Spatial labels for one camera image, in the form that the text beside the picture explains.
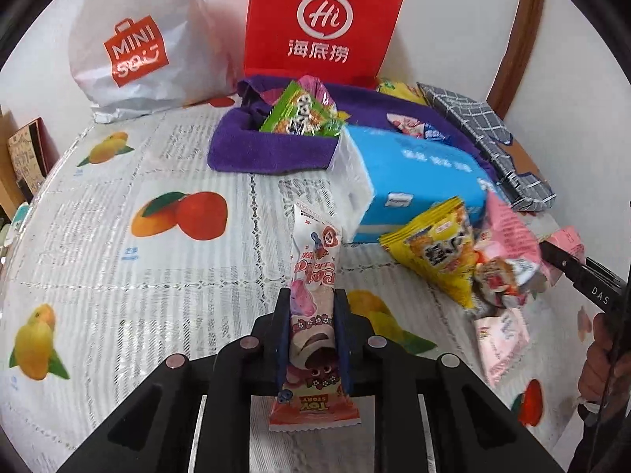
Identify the grey checked cloth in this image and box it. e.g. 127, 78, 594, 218
418, 83, 557, 212

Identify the pink crinkled snack packet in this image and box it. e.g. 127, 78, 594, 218
480, 192, 543, 277

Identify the red paper bag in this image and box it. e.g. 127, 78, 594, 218
243, 0, 411, 90

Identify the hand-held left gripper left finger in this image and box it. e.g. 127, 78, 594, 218
56, 288, 293, 473

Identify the white plastic bag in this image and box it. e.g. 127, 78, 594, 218
68, 0, 237, 124

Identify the purple fabric basket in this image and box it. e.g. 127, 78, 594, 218
207, 75, 494, 175

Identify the yellow triangular snack packet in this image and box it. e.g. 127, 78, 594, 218
379, 197, 481, 311

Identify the green triangular snack packet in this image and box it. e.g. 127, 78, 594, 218
259, 81, 348, 138

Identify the person's right hand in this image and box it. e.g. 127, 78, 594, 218
579, 313, 615, 403

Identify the magenta triangular snack packet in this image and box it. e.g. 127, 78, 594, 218
296, 75, 341, 114

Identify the pink strawberry snack packet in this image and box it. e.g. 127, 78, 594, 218
387, 113, 452, 141

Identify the blue tissue pack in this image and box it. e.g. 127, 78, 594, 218
329, 125, 506, 244

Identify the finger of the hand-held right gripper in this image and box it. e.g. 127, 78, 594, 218
540, 239, 591, 281
586, 255, 623, 284

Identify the red snack packet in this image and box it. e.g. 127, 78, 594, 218
473, 251, 540, 307

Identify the wooden door frame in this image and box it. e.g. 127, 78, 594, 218
485, 0, 548, 121

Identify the yellow chip bag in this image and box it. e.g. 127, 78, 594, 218
377, 78, 427, 105

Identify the long pink wafer packet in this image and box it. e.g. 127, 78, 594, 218
269, 202, 362, 433

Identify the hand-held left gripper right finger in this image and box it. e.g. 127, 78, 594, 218
334, 288, 565, 473

